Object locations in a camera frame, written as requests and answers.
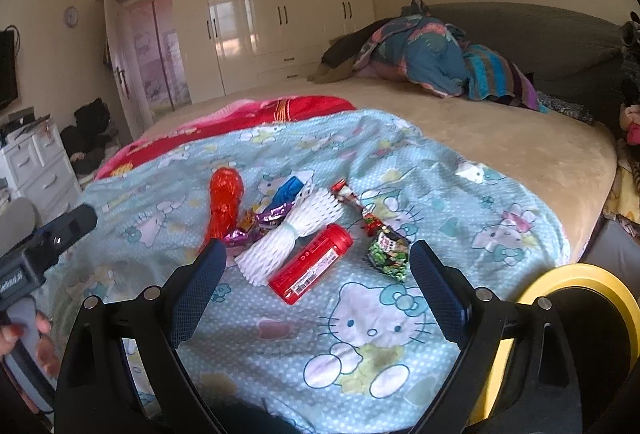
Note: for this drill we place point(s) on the purple foil candy wrapper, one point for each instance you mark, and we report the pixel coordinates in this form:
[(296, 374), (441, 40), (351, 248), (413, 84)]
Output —
[(272, 215)]

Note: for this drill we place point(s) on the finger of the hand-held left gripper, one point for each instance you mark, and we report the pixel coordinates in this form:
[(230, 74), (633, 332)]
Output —
[(70, 224)]

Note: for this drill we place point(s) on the pink foil candy wrapper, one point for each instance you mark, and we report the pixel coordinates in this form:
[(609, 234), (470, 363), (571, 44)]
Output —
[(239, 240)]

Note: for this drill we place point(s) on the black television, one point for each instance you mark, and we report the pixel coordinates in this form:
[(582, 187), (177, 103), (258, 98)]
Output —
[(6, 69)]

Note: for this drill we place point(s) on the white drawer cabinet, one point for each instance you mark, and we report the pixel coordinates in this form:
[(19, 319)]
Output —
[(35, 164)]

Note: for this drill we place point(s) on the green black snack packet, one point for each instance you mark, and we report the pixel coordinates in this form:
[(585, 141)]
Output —
[(390, 256)]

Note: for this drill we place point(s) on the red cylindrical can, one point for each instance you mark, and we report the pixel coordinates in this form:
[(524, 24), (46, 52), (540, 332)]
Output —
[(310, 264)]

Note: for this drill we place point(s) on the grey storage box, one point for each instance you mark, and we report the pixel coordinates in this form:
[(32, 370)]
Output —
[(615, 239)]

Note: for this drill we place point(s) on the red white snack wrapper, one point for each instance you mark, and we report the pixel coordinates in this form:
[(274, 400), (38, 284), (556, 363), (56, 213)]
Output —
[(345, 193)]

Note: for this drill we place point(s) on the grey headboard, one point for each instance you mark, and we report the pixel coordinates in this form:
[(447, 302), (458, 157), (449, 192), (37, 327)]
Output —
[(540, 34)]

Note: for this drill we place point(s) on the blue floral quilt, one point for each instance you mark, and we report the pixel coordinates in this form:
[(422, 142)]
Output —
[(425, 54)]

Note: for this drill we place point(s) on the beige bed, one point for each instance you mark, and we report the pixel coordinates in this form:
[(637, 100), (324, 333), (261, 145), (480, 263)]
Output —
[(500, 134)]

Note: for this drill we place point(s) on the small red snack wrapper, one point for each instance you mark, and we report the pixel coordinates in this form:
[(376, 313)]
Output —
[(371, 221)]

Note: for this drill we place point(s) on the light blue cartoon blanket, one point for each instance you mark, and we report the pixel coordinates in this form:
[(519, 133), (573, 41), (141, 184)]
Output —
[(350, 154)]

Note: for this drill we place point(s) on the round wall clock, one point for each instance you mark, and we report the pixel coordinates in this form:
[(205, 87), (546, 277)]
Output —
[(71, 16)]

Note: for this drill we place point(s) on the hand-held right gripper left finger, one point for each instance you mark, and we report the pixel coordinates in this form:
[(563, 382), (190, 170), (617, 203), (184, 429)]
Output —
[(200, 284)]

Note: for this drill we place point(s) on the pink sliding door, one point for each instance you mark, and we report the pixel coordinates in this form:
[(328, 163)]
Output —
[(160, 54)]

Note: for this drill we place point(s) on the blue wrapper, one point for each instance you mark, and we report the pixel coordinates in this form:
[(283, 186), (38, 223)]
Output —
[(289, 189)]

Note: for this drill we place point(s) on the white door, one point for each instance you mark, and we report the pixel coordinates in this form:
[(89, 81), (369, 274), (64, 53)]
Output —
[(120, 79)]

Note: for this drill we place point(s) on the orange candy wrapper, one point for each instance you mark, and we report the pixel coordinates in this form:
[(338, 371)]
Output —
[(246, 221)]

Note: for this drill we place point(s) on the black bag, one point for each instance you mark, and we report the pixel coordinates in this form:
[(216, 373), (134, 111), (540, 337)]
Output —
[(92, 124)]

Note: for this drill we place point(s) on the yellow bin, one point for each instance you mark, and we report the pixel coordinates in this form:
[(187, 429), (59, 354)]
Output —
[(575, 271)]

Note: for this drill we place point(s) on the dark clothing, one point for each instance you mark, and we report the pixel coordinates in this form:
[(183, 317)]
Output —
[(340, 59)]

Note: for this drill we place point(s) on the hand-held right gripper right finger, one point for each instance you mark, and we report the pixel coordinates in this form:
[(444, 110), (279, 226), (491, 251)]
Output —
[(440, 294)]

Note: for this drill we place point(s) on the red blanket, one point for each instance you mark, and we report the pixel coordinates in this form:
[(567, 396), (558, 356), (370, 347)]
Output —
[(225, 114)]

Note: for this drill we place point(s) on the person's left hand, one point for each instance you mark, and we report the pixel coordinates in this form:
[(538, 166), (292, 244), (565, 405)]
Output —
[(42, 354)]

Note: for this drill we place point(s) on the striped blanket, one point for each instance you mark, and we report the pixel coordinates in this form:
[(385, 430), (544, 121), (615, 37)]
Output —
[(495, 74)]

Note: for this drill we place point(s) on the white foam fruit net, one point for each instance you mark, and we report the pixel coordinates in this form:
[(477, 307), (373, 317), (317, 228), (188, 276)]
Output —
[(300, 224)]

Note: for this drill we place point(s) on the orange foil wrapper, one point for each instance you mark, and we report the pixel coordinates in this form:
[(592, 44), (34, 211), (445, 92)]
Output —
[(225, 199)]

